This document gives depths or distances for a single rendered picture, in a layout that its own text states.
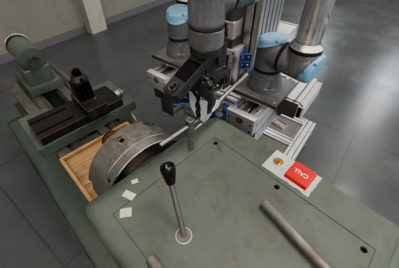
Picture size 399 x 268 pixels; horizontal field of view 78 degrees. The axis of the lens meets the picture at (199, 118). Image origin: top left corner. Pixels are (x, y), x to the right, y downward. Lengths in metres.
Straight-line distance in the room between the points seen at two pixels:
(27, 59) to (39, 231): 1.22
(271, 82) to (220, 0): 0.65
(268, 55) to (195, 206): 0.64
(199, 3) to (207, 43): 0.08
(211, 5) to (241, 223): 0.46
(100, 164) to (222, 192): 0.38
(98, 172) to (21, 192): 1.76
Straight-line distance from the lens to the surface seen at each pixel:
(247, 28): 1.25
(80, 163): 1.27
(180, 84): 0.54
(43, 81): 1.84
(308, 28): 0.92
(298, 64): 0.96
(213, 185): 0.64
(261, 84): 1.08
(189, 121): 0.62
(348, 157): 2.68
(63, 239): 2.15
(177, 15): 1.25
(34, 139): 1.43
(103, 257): 1.40
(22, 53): 1.75
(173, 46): 1.31
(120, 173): 0.76
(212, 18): 0.50
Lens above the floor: 1.80
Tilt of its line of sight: 42 degrees down
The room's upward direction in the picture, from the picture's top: straight up
